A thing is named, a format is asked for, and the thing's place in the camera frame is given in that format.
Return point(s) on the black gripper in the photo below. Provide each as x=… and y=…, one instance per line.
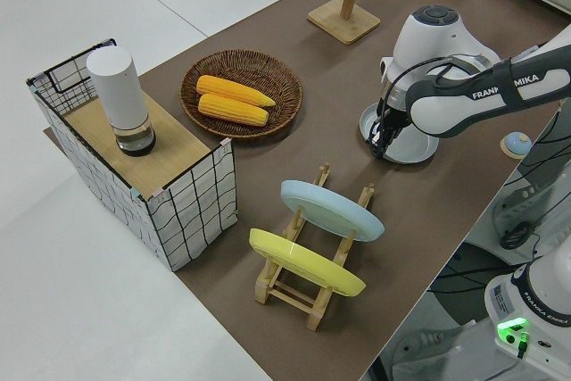
x=394, y=118

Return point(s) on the gray plate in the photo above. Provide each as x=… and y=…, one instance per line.
x=415, y=149

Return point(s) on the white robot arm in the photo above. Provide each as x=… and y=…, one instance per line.
x=446, y=109

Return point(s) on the light blue plate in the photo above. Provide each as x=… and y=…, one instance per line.
x=330, y=211

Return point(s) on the yellow plate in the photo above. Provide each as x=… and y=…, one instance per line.
x=303, y=260

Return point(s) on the wooden plate rack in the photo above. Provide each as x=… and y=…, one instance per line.
x=290, y=298

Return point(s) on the brown table mat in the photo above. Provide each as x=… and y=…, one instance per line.
x=267, y=162

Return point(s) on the blue service bell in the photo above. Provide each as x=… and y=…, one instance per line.
x=516, y=144

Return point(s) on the brown wicker basket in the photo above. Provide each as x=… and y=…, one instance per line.
x=250, y=64

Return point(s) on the yellow corn cob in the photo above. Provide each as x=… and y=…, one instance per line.
x=232, y=111
x=232, y=90

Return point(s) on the white cylindrical bottle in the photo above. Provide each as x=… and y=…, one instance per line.
x=118, y=86

